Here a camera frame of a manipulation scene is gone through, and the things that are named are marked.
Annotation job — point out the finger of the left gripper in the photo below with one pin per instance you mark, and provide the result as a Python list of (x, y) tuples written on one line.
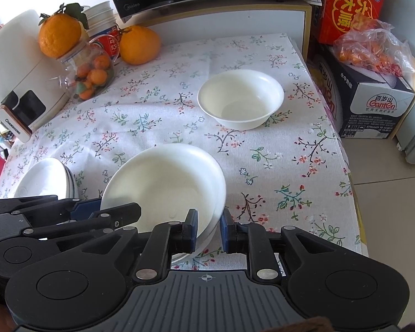
[(103, 217), (38, 211)]

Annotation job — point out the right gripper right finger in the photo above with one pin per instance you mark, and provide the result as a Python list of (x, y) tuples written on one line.
[(255, 242)]

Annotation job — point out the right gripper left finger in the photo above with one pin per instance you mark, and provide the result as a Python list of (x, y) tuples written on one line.
[(157, 247)]

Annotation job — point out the plain white plate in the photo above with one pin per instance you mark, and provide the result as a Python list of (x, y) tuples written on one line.
[(48, 177)]

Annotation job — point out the large white bowl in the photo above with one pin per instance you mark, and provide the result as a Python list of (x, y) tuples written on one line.
[(240, 99), (152, 179)]

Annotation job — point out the small white bowl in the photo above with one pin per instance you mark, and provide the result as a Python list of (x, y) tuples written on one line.
[(208, 197)]

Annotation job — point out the white air fryer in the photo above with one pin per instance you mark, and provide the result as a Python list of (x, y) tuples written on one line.
[(32, 86)]

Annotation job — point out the glass jar of small oranges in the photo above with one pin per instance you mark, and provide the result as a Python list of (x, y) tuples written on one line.
[(87, 70)]

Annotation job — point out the large orange on table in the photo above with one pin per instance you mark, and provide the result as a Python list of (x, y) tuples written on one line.
[(139, 45)]

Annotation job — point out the red paper cup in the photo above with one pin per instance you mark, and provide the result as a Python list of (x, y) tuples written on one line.
[(109, 42)]

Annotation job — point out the Ganten water carton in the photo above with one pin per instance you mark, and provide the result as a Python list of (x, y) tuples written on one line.
[(364, 104)]

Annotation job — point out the orange with leaves on jar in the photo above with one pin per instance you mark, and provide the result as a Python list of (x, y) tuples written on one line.
[(62, 30)]

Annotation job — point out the white wooden shelf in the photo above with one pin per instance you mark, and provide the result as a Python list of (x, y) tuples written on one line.
[(206, 20)]

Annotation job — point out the stack of paper cups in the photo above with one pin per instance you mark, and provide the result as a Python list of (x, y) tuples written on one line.
[(100, 18)]

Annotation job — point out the bag of small oranges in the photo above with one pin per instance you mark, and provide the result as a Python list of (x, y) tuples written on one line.
[(371, 44)]

